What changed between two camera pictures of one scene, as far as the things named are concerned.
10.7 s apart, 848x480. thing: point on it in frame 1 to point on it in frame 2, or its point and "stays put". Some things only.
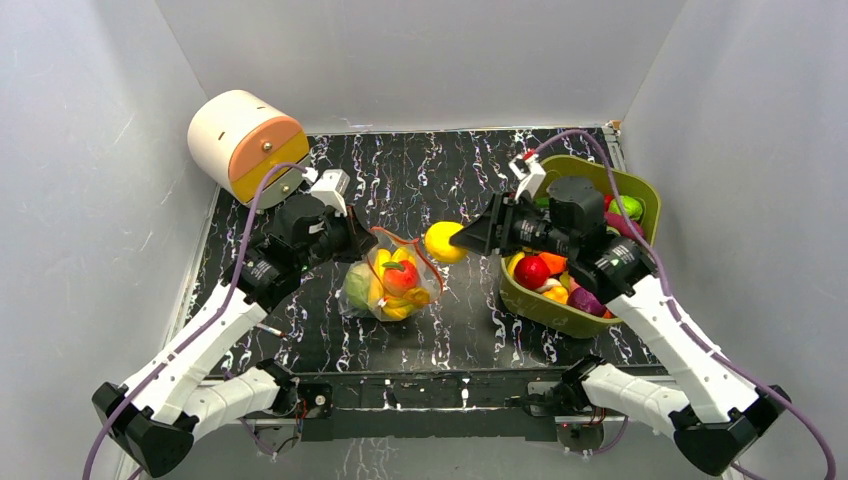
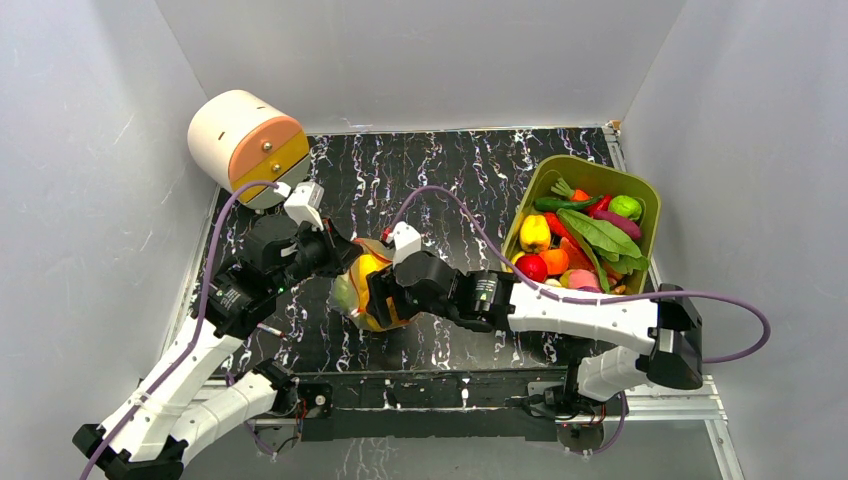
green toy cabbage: [358, 285] to [342, 293]
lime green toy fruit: [632, 206] stays put
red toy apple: [531, 272] stays put
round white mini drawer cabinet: [235, 138] stays put
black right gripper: [502, 224] to [383, 295]
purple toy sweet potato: [619, 223] stays put
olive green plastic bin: [552, 317] stays put
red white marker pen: [271, 330] stays put
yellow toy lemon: [437, 242] to [369, 263]
